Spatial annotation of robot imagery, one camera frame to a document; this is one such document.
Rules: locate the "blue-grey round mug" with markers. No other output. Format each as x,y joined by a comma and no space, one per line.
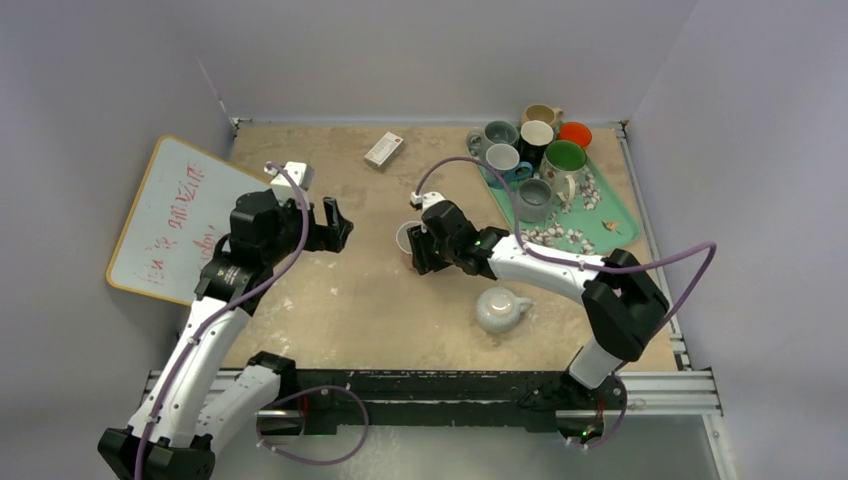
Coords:
534,200

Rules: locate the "tan brown round mug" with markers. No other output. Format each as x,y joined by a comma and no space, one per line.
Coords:
552,116

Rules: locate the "orange mug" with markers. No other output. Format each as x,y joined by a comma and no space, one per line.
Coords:
576,133

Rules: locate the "black base frame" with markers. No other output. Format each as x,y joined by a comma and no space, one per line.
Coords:
536,401

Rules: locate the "cream white mug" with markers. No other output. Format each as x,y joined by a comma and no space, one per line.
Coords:
560,166

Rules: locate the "whiteboard with red writing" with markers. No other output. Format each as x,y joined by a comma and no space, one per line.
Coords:
180,211

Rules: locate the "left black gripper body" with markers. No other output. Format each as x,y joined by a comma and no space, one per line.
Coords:
291,228

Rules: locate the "white red small box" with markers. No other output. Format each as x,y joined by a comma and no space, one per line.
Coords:
384,151

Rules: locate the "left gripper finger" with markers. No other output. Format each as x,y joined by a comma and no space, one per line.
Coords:
342,233
334,218

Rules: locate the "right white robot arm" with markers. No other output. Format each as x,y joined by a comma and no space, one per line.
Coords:
624,306

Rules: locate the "blue mug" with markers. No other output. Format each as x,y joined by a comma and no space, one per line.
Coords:
505,159

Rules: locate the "pale speckled mug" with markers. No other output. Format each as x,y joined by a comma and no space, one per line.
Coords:
498,310

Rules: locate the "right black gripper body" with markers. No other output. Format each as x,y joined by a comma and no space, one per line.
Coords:
424,248

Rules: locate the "black mug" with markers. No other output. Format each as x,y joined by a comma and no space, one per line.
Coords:
535,136

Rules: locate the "green floral tray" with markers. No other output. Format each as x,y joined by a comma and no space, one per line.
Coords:
597,221

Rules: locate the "grey mug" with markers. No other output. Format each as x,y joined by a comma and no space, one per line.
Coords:
496,132

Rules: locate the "pink faceted mug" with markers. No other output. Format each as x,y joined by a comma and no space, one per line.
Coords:
402,236

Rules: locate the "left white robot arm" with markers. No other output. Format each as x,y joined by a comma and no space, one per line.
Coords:
177,433

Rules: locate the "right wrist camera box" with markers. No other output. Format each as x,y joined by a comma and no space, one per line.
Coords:
422,201

